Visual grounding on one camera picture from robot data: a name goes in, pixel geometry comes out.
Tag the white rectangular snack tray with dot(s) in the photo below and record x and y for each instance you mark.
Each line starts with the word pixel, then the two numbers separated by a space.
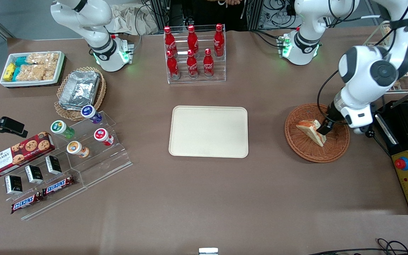
pixel 61 69

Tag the small red drink bottle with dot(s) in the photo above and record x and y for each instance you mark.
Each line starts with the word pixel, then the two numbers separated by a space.
pixel 102 136

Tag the bagged fried snack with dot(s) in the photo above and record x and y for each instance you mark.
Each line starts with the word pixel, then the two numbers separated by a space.
pixel 397 84

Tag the aluminium equipment frame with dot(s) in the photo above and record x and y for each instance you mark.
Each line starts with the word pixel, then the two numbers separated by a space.
pixel 161 10

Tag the red cola bottle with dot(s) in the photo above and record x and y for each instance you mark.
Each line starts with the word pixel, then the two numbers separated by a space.
pixel 208 65
pixel 169 39
pixel 173 67
pixel 192 66
pixel 192 39
pixel 219 40

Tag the red emergency stop button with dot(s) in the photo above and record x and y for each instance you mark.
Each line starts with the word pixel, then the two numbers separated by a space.
pixel 402 163

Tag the black table machine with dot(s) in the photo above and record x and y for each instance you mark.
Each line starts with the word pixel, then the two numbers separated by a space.
pixel 402 141

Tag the bare person hand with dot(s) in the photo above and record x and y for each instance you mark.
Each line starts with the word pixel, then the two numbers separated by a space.
pixel 234 1

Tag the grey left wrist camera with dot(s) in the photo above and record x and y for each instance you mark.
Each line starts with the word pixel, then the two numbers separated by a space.
pixel 362 129

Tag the clear acrylic stepped stand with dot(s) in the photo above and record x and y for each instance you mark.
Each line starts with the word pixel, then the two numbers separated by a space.
pixel 108 163
pixel 51 202

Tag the red Walkers cookie box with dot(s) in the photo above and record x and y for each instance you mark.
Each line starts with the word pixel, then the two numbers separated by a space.
pixel 20 154

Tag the round brown wicker basket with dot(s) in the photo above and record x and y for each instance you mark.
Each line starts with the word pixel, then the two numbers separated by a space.
pixel 336 147

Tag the crumpled beige cloth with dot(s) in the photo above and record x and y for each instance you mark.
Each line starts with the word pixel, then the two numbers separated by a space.
pixel 133 21

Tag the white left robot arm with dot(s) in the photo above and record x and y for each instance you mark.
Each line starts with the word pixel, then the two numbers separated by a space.
pixel 367 71

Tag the cream plastic tray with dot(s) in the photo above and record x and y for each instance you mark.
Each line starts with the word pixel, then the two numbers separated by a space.
pixel 207 131

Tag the small orange drink bottle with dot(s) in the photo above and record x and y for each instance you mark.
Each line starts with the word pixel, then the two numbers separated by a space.
pixel 75 148

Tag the stacked aluminium foil containers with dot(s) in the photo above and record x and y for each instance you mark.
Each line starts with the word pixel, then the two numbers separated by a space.
pixel 80 90

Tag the small purple drink bottle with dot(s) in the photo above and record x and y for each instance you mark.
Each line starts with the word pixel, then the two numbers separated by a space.
pixel 90 113

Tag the clear acrylic bottle rack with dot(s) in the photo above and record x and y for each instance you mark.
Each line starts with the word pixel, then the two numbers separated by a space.
pixel 220 71

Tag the yellow snack packet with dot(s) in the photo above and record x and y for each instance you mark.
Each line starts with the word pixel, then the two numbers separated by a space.
pixel 9 72

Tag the Snickers chocolate bar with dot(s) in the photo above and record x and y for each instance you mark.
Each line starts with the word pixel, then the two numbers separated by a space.
pixel 58 185
pixel 27 202

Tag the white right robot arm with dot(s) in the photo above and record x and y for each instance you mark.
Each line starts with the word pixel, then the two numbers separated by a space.
pixel 97 21

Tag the oval light wicker basket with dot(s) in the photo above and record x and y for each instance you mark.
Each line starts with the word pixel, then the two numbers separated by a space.
pixel 99 95

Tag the clear rice cracker bag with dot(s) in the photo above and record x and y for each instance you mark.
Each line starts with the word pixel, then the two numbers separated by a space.
pixel 30 73
pixel 50 72
pixel 41 58

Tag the teal snack packet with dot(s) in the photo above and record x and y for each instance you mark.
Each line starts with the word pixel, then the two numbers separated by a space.
pixel 20 61
pixel 16 73

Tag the triangular sandwich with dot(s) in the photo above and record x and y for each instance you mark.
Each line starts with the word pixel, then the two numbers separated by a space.
pixel 308 129

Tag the small black white box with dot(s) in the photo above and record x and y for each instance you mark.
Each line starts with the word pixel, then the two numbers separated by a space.
pixel 54 165
pixel 13 184
pixel 34 174

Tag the small green drink bottle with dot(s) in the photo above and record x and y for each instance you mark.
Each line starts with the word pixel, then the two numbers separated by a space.
pixel 60 128

